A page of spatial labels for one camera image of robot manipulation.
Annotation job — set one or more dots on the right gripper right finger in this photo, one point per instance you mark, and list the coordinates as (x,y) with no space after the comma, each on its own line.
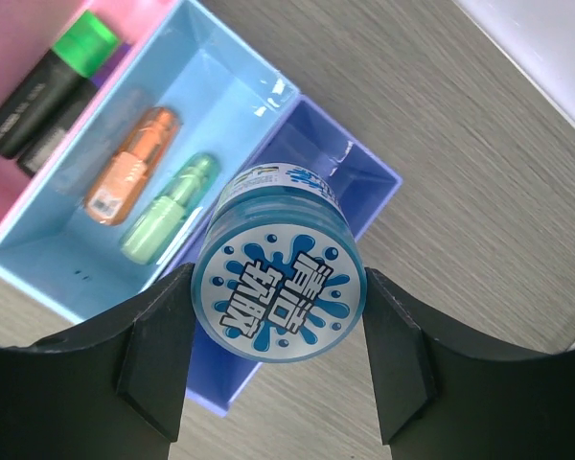
(445,390)

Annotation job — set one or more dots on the pink plastic drawer box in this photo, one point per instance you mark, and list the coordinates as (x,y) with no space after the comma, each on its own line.
(27,31)

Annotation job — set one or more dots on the blue round tape dispenser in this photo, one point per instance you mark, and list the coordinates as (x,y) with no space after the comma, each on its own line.
(278,277)

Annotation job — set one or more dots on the light blue drawer box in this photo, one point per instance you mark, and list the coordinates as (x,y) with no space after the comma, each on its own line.
(228,99)

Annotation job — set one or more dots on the green capped black highlighter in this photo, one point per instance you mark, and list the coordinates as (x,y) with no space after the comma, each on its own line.
(73,59)

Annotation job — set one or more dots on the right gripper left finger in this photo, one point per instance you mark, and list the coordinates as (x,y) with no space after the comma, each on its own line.
(111,387)

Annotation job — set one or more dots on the purple capped black highlighter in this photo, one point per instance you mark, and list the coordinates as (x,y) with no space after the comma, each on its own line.
(39,150)

